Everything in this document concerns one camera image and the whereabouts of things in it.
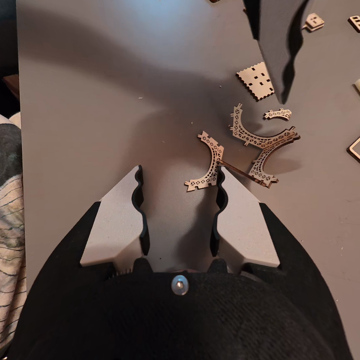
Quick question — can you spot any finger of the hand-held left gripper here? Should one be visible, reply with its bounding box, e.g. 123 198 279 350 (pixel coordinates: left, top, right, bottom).
242 0 310 104

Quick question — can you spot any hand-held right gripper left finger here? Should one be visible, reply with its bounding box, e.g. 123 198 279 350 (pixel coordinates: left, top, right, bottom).
80 165 150 267

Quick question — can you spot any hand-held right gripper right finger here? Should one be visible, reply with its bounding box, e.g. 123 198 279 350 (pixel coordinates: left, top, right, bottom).
210 166 281 268

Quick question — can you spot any grey desk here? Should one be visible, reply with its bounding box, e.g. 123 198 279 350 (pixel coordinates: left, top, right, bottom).
16 0 360 360

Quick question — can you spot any square notched wooden plate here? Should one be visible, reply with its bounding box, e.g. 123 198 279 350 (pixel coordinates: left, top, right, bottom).
236 62 275 102

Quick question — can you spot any small wooden lattice bridge piece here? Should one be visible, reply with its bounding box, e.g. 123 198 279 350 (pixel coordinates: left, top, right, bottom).
264 108 292 121

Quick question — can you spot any person's pale striped clothing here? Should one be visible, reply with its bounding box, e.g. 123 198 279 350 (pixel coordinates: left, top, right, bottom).
0 114 28 350

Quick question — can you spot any wooden sheet frame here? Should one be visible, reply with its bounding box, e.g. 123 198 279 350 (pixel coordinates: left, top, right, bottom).
347 136 360 164

